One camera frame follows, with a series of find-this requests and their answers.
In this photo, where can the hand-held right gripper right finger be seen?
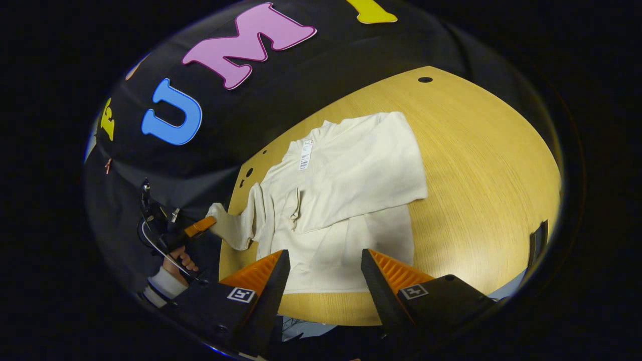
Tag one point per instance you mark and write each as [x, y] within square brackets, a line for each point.
[381, 301]

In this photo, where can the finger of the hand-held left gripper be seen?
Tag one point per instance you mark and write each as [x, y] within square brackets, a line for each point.
[199, 226]

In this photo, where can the copper spring clip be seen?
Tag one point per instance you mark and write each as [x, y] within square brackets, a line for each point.
[108, 165]

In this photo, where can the black backdrop cloth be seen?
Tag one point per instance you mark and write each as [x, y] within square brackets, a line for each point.
[311, 65]

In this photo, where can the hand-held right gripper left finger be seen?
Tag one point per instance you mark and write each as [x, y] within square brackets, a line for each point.
[273, 306]

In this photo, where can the silver spring clip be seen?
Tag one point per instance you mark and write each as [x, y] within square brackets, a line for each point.
[174, 214]

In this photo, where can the cream sweatshirt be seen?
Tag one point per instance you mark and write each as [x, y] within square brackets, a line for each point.
[351, 165]

